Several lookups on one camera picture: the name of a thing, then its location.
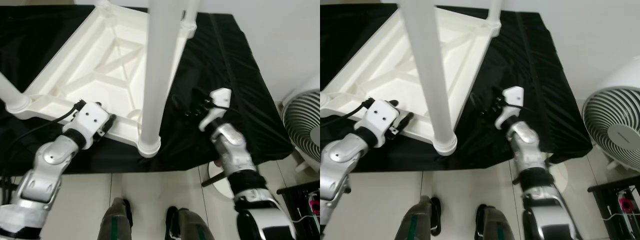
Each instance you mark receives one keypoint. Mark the white plastic table top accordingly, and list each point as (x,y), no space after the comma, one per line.
(100,65)
(390,65)

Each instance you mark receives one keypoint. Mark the black tablecloth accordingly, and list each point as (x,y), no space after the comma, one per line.
(225,75)
(530,75)

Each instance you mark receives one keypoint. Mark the small pink object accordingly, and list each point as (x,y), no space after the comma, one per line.
(217,162)

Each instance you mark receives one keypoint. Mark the black metal table leg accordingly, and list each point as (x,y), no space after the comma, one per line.
(212,179)
(517,180)

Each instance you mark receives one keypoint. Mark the white round floor base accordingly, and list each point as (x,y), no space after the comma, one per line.
(557,177)
(222,187)

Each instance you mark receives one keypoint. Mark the dark grey robot left foot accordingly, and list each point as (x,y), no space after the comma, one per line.
(116,220)
(420,220)

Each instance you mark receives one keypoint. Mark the dark grey robot foot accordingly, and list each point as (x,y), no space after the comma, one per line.
(495,225)
(187,225)
(116,220)
(420,220)

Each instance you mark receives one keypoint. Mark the white floor fan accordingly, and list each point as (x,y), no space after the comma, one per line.
(305,130)
(612,125)

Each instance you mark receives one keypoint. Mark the magenta round object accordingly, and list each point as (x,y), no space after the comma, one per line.
(625,202)
(315,206)

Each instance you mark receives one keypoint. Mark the dark grey robot right foot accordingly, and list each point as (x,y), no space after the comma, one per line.
(495,225)
(187,225)

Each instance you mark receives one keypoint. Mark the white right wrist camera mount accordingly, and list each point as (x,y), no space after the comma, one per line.
(217,102)
(512,100)

